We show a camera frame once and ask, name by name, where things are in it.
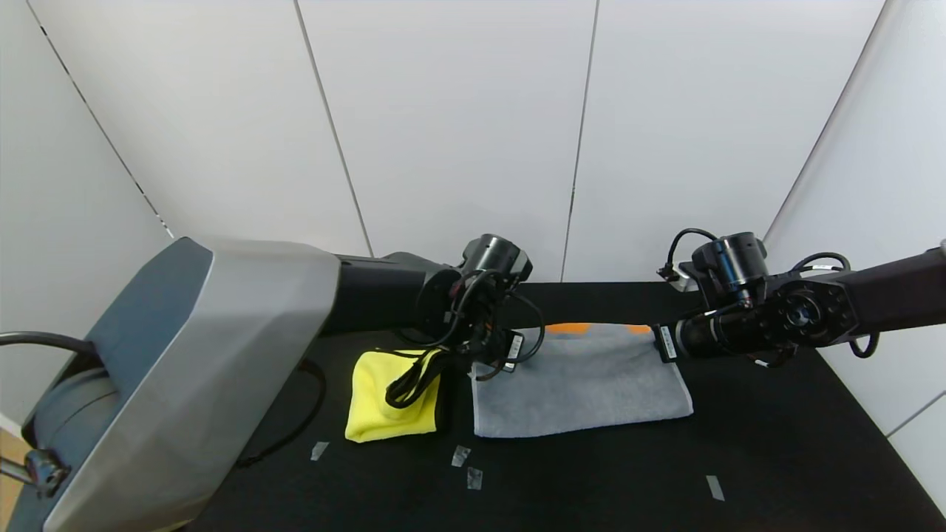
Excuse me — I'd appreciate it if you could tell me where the black cable with white label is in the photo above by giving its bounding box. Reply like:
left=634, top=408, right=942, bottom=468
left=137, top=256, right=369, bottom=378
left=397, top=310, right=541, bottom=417
left=789, top=250, right=882, bottom=360

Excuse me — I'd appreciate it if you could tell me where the black left wrist camera cable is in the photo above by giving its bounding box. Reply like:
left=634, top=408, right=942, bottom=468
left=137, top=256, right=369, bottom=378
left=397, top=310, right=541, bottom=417
left=384, top=269, right=548, bottom=409

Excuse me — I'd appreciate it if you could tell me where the yellow microfibre towel black trim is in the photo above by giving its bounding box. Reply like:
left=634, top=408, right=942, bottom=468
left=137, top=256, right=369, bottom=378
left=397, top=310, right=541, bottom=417
left=344, top=348, right=454, bottom=445

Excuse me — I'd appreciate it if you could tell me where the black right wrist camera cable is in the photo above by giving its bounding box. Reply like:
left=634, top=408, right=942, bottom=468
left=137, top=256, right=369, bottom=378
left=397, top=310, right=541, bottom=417
left=657, top=227, right=720, bottom=284

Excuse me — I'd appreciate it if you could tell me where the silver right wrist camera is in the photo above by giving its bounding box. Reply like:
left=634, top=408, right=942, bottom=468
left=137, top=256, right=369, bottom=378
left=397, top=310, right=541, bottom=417
left=673, top=259, right=712, bottom=295

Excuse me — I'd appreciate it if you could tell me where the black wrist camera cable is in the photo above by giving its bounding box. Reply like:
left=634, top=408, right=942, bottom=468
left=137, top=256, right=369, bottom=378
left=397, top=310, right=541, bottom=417
left=384, top=269, right=548, bottom=409
left=657, top=227, right=720, bottom=284

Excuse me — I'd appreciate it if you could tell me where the black cable loop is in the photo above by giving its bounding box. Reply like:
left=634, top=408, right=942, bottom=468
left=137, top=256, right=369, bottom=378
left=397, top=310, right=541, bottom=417
left=0, top=331, right=101, bottom=365

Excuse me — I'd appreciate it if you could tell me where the thin black hanging cable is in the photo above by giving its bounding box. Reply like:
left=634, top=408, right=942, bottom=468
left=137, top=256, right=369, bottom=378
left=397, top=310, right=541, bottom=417
left=236, top=358, right=328, bottom=468

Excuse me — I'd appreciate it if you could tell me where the grey towel with orange stripes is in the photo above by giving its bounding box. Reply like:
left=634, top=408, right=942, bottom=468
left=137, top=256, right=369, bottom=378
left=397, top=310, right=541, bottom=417
left=470, top=321, right=695, bottom=439

